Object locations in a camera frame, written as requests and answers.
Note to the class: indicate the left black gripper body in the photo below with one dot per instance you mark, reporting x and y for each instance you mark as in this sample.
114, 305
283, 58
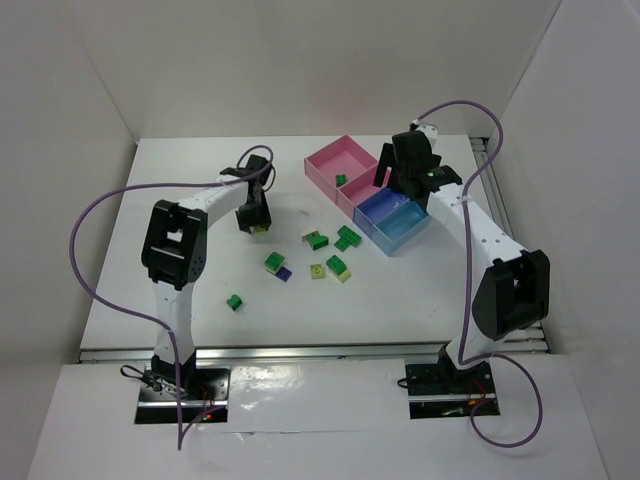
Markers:
253, 218

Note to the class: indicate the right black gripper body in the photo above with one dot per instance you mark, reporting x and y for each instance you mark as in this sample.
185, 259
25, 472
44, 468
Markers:
388, 163

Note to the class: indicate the green slope lego with white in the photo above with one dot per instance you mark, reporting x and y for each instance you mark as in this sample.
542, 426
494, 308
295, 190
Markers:
315, 240

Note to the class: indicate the purple lego plate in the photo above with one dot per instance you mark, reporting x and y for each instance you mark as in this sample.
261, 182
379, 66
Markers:
283, 274

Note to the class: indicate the lime lego with flower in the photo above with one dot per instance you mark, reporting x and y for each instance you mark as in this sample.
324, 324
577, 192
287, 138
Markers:
317, 271

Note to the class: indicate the green long lego plate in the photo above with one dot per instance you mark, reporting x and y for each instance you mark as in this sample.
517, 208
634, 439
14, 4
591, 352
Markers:
347, 238

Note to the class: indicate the small green slope lego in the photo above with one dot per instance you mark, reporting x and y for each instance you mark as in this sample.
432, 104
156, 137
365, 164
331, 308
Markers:
234, 302

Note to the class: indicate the green on yellow lego stack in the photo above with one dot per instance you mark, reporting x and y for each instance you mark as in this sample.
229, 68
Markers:
338, 268

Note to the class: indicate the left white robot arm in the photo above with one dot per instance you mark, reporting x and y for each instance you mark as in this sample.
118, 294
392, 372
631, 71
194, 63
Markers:
175, 254

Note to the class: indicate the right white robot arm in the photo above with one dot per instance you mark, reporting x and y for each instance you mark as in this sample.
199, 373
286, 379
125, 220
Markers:
506, 287

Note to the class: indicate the small pink bin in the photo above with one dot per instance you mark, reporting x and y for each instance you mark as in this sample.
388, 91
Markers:
356, 191

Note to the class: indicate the large pink bin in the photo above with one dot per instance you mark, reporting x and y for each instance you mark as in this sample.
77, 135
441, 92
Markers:
342, 156

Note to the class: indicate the light blue bin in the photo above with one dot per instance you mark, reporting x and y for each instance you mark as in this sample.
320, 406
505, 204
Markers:
399, 226

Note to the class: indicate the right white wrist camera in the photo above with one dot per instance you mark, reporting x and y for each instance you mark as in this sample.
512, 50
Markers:
430, 131

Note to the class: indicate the right side aluminium rail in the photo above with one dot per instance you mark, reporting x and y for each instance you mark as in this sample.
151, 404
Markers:
531, 340

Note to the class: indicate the aluminium rail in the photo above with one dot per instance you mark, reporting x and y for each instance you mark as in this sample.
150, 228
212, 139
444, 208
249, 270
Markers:
531, 340
322, 352

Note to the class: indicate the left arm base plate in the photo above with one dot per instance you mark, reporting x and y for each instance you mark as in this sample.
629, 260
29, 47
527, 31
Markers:
205, 396

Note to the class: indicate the front aluminium rail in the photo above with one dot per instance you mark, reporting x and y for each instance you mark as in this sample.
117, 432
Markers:
322, 352

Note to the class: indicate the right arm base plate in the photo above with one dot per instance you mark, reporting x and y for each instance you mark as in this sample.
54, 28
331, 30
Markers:
429, 397

